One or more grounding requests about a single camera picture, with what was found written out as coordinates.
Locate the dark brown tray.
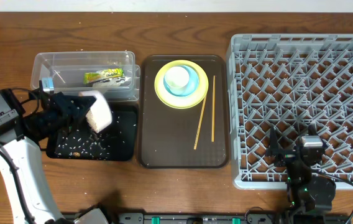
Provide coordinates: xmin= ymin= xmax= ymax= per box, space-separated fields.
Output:
xmin=137 ymin=55 xmax=230 ymax=169

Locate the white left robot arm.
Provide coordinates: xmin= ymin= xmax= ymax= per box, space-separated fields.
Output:
xmin=0 ymin=89 xmax=112 ymax=223

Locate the right wooden chopstick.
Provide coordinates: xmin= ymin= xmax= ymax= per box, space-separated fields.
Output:
xmin=211 ymin=75 xmax=216 ymax=142

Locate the light blue bowl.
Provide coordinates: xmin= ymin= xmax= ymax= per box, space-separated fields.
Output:
xmin=163 ymin=65 xmax=199 ymax=96

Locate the wooden chopstick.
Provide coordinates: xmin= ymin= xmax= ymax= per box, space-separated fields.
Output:
xmin=193 ymin=95 xmax=207 ymax=150
xmin=211 ymin=75 xmax=216 ymax=142

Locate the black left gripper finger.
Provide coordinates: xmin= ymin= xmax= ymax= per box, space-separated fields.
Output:
xmin=81 ymin=120 xmax=98 ymax=140
xmin=73 ymin=96 xmax=96 ymax=109

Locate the white rice bowl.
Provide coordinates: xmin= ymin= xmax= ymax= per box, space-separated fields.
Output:
xmin=78 ymin=90 xmax=112 ymax=133

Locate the green yellow snack wrapper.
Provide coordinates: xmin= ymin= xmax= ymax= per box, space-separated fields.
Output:
xmin=83 ymin=68 xmax=124 ymax=84

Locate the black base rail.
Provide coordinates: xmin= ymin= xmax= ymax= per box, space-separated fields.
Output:
xmin=61 ymin=212 xmax=350 ymax=224

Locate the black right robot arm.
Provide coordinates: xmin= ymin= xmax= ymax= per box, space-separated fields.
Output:
xmin=265 ymin=125 xmax=336 ymax=223

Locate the grey dishwasher rack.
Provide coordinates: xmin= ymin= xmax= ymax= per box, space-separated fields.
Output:
xmin=226 ymin=34 xmax=353 ymax=190

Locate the left wooden chopstick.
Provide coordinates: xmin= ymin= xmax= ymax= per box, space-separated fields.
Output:
xmin=193 ymin=95 xmax=207 ymax=150

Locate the clear plastic bin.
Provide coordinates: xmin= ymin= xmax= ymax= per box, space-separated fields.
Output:
xmin=30 ymin=51 xmax=140 ymax=102

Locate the black waste tray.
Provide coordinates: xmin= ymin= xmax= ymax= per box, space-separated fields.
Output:
xmin=46 ymin=103 xmax=138 ymax=161

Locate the white cup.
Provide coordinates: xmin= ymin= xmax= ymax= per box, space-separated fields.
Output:
xmin=165 ymin=66 xmax=190 ymax=90

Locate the yellow plate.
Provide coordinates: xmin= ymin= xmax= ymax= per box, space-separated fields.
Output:
xmin=154 ymin=60 xmax=209 ymax=109

